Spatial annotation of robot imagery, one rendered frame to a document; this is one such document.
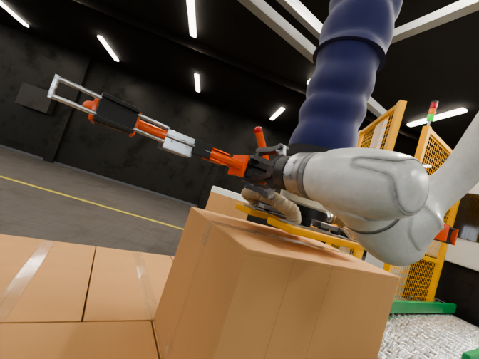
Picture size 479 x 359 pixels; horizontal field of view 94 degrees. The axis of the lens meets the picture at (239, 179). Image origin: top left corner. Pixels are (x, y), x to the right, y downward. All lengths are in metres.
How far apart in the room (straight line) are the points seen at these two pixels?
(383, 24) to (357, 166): 0.67
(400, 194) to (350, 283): 0.43
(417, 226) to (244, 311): 0.34
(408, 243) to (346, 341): 0.42
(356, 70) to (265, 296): 0.68
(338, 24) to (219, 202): 1.64
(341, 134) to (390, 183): 0.44
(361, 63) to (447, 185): 0.49
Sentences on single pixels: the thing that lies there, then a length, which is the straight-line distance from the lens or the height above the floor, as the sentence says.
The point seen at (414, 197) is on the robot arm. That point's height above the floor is 1.10.
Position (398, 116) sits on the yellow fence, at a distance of 2.16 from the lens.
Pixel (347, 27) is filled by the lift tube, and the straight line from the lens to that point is 0.92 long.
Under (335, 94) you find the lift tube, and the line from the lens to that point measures 0.80.
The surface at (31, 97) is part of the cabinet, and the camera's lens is 10.61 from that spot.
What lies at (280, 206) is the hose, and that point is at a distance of 0.60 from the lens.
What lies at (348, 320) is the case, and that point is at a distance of 0.78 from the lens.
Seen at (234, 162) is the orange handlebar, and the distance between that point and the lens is 0.59.
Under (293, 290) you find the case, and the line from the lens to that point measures 0.58.
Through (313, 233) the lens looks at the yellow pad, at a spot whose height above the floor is 1.00.
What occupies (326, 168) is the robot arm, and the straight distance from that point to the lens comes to 0.37.
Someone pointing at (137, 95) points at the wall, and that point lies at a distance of 9.60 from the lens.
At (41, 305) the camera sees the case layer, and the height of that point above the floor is 0.54.
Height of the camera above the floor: 1.04
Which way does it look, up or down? 3 degrees up
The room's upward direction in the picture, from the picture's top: 18 degrees clockwise
